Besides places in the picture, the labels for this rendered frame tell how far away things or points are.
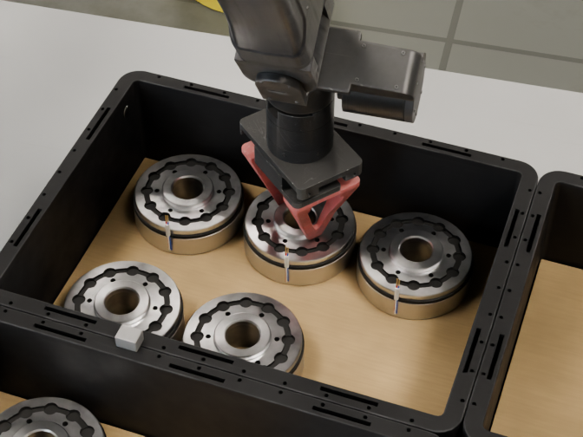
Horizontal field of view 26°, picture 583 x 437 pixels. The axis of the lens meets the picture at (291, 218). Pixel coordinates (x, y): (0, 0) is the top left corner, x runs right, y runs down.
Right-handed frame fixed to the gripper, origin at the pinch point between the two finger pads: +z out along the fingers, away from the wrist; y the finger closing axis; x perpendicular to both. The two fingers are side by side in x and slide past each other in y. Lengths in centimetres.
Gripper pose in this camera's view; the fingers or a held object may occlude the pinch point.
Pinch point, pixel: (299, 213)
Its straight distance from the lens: 114.9
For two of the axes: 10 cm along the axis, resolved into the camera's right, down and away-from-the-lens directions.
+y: -5.3, -6.2, 5.8
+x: -8.5, 3.9, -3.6
